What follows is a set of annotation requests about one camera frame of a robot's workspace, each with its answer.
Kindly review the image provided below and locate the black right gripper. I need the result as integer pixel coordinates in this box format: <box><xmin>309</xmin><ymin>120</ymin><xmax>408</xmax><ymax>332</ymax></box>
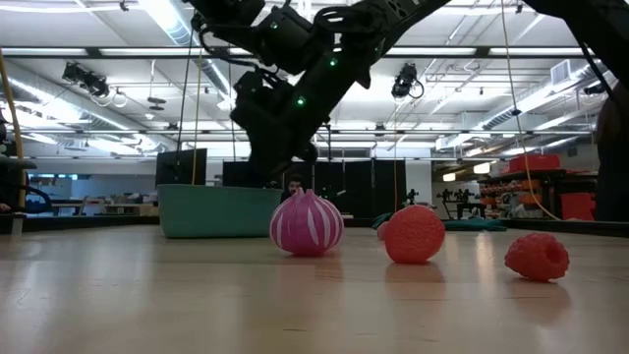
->
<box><xmin>248</xmin><ymin>68</ymin><xmax>340</xmax><ymax>179</ymax></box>

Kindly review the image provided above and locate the pink striped toy onion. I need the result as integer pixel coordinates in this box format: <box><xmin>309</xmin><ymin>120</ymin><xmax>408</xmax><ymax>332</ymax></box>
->
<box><xmin>268</xmin><ymin>187</ymin><xmax>346</xmax><ymax>258</ymax></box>

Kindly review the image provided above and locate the teal plastic tupperware container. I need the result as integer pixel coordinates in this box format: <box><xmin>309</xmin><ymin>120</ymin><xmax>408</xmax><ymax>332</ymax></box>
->
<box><xmin>156</xmin><ymin>183</ymin><xmax>284</xmax><ymax>240</ymax></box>

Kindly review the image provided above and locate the red toy strawberry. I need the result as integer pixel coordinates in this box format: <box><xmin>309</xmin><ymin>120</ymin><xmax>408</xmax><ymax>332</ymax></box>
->
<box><xmin>382</xmin><ymin>204</ymin><xmax>447</xmax><ymax>266</ymax></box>

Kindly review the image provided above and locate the red toy raspberry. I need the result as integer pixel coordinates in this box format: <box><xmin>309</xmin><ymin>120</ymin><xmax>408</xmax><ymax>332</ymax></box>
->
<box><xmin>503</xmin><ymin>232</ymin><xmax>571</xmax><ymax>283</ymax></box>

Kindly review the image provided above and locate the person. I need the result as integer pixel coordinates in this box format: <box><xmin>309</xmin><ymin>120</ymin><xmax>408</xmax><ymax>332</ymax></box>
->
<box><xmin>281</xmin><ymin>173</ymin><xmax>307</xmax><ymax>204</ymax></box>

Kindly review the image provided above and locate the black background monitor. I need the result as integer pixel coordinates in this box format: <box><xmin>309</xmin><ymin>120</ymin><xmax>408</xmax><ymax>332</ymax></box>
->
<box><xmin>154</xmin><ymin>147</ymin><xmax>208</xmax><ymax>187</ymax></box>

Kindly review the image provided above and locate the dark green folded cloth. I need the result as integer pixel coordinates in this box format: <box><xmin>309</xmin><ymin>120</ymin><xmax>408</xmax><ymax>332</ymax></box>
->
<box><xmin>371</xmin><ymin>210</ymin><xmax>508</xmax><ymax>233</ymax></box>

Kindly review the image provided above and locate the black storage shelf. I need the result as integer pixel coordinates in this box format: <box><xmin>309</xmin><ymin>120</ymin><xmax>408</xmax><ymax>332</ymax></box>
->
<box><xmin>477</xmin><ymin>168</ymin><xmax>600</xmax><ymax>221</ymax></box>

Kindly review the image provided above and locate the red storage bin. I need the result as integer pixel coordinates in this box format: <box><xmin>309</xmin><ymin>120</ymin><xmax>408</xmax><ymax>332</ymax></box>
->
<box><xmin>507</xmin><ymin>153</ymin><xmax>562</xmax><ymax>174</ymax></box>

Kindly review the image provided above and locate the black office desk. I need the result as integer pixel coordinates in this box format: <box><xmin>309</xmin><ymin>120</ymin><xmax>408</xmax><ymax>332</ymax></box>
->
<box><xmin>0</xmin><ymin>155</ymin><xmax>39</xmax><ymax>171</ymax></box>

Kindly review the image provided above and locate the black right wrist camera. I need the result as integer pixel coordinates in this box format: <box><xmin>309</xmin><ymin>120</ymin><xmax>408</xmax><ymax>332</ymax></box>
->
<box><xmin>229</xmin><ymin>67</ymin><xmax>297</xmax><ymax>130</ymax></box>

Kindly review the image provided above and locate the black partition wall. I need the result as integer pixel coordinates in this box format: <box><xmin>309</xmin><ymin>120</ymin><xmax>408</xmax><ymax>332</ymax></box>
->
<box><xmin>221</xmin><ymin>157</ymin><xmax>409</xmax><ymax>220</ymax></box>

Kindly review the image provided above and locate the black ceiling-hung camera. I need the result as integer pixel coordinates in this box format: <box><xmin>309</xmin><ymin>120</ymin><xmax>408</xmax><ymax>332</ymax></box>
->
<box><xmin>60</xmin><ymin>60</ymin><xmax>112</xmax><ymax>99</ymax></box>
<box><xmin>389</xmin><ymin>62</ymin><xmax>426</xmax><ymax>100</ymax></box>

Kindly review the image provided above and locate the black aluminium table frame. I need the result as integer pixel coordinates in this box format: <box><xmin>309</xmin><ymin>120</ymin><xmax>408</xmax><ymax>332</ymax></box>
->
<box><xmin>0</xmin><ymin>213</ymin><xmax>629</xmax><ymax>239</ymax></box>

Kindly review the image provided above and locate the thin pale hanging cable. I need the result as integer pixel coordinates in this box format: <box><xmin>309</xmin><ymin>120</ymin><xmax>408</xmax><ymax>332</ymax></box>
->
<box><xmin>499</xmin><ymin>0</ymin><xmax>562</xmax><ymax>222</ymax></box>

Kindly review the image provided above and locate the thick yellow cable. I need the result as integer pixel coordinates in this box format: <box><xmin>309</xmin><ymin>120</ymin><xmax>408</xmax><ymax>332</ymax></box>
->
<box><xmin>0</xmin><ymin>46</ymin><xmax>27</xmax><ymax>210</ymax></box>

